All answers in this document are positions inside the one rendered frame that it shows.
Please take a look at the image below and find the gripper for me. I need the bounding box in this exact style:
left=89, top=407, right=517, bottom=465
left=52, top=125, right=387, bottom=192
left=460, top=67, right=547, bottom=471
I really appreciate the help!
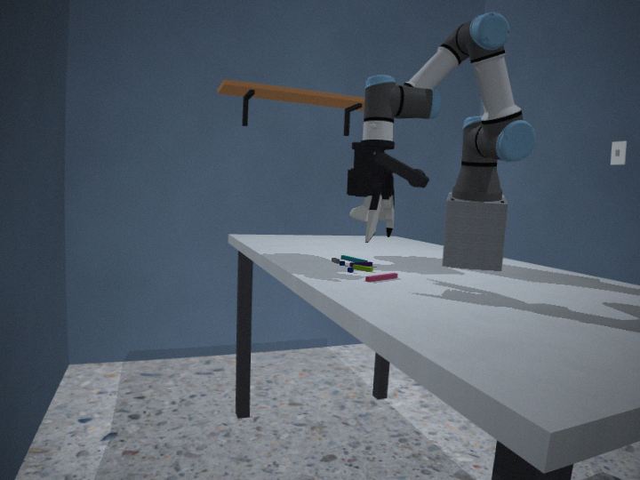
left=347, top=140, right=395, bottom=243

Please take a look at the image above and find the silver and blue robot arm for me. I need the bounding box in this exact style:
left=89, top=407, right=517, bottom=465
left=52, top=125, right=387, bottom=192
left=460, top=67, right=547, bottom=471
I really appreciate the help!
left=363, top=12, right=536, bottom=202

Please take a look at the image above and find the pink rod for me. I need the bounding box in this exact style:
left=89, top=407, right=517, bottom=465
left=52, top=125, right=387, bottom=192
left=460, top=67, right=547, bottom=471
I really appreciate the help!
left=365, top=273, right=397, bottom=282

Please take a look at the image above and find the turquoise rod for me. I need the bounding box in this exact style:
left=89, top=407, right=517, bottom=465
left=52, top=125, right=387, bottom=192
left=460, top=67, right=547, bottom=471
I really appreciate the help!
left=341, top=255, right=368, bottom=262

